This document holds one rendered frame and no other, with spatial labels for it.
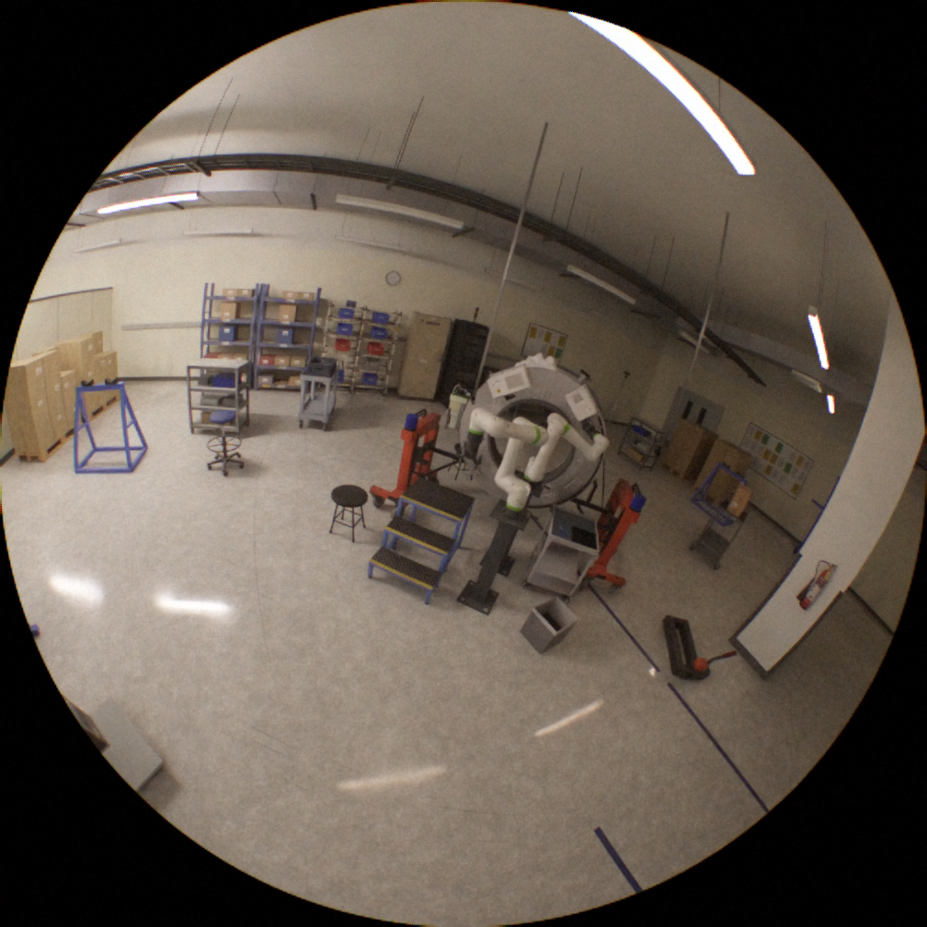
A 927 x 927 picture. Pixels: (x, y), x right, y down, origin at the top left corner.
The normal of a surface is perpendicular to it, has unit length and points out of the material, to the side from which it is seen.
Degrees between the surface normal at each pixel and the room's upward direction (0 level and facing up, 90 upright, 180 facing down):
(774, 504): 90
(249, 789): 0
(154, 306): 90
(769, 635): 90
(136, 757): 0
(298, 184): 90
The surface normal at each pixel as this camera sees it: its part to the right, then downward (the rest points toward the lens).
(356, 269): 0.36, 0.48
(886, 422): -0.90, -0.04
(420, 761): 0.23, -0.87
